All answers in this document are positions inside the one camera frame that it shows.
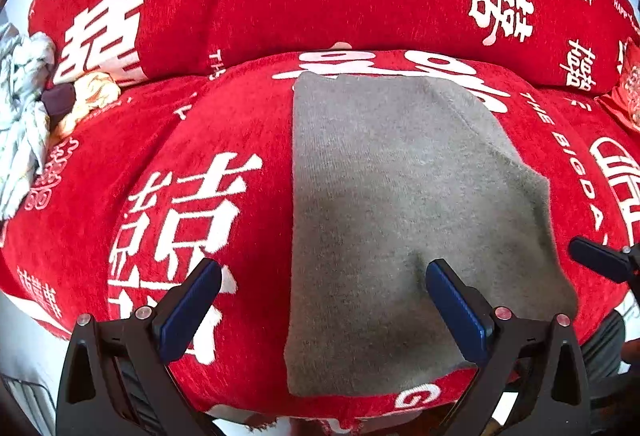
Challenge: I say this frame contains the red embroidered cushion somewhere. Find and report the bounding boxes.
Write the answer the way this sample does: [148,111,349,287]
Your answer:
[597,63,640,133]

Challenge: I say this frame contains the black mesh chair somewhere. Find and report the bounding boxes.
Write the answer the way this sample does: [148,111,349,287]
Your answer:
[0,375,57,429]

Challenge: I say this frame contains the grey knit sweater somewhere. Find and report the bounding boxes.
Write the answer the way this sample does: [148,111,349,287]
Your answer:
[283,72,580,397]

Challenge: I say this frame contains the person's dark trousers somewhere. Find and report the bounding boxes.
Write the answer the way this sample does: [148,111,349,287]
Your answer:
[579,310,629,383]

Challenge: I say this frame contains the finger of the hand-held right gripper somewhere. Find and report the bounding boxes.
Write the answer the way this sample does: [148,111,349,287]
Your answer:
[569,237,632,285]

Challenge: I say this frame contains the dark purple cloth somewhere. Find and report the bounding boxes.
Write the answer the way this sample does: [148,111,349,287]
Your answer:
[42,84,76,117]

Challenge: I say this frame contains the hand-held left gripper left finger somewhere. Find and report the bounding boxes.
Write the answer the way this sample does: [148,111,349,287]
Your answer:
[55,257,224,436]

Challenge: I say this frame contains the pale floral cloth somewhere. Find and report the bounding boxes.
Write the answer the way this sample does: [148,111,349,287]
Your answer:
[0,23,56,219]

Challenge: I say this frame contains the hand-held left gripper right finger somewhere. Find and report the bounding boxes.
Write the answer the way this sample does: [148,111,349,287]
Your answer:
[425,258,594,436]

